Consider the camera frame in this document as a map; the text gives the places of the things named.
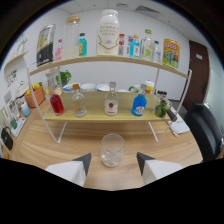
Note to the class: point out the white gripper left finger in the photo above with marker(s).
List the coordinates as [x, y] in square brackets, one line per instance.
[71, 170]

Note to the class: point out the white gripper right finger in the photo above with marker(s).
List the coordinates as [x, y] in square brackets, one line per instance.
[158, 169]

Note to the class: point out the red syrup bottle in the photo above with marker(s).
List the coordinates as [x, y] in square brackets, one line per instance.
[57, 105]

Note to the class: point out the yellow red lidded cup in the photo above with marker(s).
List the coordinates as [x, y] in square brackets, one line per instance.
[149, 87]

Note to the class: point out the clear glass with ice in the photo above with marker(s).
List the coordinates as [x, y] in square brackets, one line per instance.
[112, 151]

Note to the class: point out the dark wooden muddler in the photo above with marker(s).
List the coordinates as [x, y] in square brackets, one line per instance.
[172, 115]

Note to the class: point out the black armchair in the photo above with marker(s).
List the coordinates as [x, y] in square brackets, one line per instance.
[204, 130]

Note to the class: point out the glass jar of limes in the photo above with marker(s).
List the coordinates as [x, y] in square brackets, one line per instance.
[161, 108]

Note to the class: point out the clear bottle orange cap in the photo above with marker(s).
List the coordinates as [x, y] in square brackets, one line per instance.
[79, 106]

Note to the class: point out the blue liquor bottle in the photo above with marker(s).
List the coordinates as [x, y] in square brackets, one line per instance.
[139, 106]

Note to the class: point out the white kitchen scale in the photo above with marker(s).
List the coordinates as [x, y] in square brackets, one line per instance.
[18, 126]

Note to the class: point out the black pitcher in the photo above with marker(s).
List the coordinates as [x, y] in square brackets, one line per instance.
[7, 139]

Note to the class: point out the pale blue small bottle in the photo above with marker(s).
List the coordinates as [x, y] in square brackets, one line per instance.
[25, 110]

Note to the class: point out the clear bottle red label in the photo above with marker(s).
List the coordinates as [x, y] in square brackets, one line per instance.
[111, 105]

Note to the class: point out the orange basket with fruit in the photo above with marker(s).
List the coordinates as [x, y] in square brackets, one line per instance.
[35, 97]

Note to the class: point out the blue rimmed bowl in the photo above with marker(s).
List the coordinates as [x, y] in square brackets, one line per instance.
[68, 88]

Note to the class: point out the white bowl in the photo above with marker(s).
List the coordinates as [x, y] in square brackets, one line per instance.
[88, 87]

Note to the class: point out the green potted plant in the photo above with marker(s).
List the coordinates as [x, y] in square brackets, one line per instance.
[65, 77]

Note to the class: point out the brown door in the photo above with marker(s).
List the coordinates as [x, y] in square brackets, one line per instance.
[196, 76]

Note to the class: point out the pink liquid bottle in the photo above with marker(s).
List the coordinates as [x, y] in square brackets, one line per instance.
[58, 53]

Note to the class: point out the small light blue bottle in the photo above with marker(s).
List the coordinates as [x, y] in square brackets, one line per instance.
[135, 49]

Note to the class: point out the teal liquid bottle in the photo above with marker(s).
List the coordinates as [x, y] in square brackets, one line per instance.
[83, 46]

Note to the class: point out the tall black yellow can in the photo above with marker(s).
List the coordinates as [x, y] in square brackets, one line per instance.
[45, 46]

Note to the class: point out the glass jar cork lid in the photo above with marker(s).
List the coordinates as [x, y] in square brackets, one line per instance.
[70, 43]

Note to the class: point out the large white milk bottle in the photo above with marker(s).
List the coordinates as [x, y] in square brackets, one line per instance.
[108, 36]

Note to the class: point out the white frame wooden shelf rack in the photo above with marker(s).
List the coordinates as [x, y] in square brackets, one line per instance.
[96, 115]

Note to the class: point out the wooden wall shelf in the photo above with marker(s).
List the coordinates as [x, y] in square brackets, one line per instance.
[15, 60]

